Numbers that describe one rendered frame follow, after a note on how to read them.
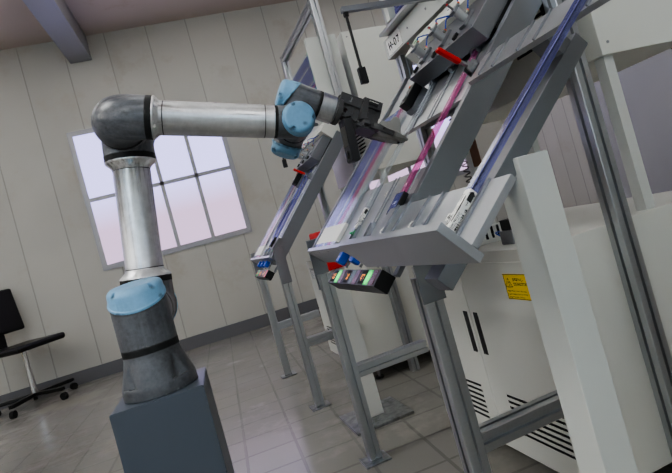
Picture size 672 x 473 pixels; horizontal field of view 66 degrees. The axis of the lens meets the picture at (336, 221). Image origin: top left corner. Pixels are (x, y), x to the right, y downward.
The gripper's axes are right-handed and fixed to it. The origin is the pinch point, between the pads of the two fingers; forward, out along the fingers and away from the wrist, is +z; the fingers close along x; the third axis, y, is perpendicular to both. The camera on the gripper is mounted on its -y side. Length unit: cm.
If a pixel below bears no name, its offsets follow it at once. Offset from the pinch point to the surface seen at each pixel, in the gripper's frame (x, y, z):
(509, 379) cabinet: -8, -55, 41
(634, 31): -32, 34, 40
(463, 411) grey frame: -36, -61, 11
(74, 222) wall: 417, -28, -152
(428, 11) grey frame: 8.4, 44.9, 2.2
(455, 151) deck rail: -32.0, -10.0, 0.5
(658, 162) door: 187, 122, 282
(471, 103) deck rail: -32.0, 1.4, 1.9
